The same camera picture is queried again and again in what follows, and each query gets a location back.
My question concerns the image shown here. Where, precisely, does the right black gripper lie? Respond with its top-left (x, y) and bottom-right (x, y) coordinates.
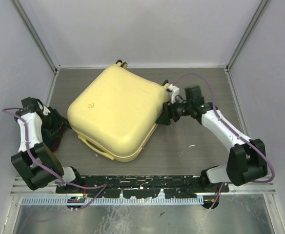
top-left (156, 97), bottom-right (192, 125)

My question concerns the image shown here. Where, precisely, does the dark navy crumpled garment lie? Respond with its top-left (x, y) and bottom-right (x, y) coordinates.
top-left (42, 127), bottom-right (65, 152)

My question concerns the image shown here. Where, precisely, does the aluminium frame rail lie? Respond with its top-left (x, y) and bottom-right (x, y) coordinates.
top-left (10, 175), bottom-right (275, 210)

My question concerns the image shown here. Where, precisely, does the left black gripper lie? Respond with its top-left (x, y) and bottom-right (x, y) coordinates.
top-left (41, 109), bottom-right (72, 139)

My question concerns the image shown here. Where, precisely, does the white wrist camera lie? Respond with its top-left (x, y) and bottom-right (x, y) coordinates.
top-left (40, 105), bottom-right (50, 116)
top-left (166, 83), bottom-right (180, 104)

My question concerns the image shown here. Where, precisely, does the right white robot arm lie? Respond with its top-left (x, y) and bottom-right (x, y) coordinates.
top-left (156, 84), bottom-right (268, 192)

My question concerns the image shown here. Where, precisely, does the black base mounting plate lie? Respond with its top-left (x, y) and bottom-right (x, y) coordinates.
top-left (56, 175), bottom-right (230, 198)

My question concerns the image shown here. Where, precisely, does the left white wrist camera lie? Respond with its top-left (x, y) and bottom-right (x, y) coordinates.
top-left (40, 105), bottom-right (50, 116)

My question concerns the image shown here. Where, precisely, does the yellow suitcase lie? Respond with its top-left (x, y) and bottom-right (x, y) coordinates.
top-left (67, 60), bottom-right (169, 162)

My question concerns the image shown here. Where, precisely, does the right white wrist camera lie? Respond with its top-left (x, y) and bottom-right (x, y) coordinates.
top-left (166, 83), bottom-right (180, 104)

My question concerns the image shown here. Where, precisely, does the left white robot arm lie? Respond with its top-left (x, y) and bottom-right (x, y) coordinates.
top-left (11, 97), bottom-right (84, 193)

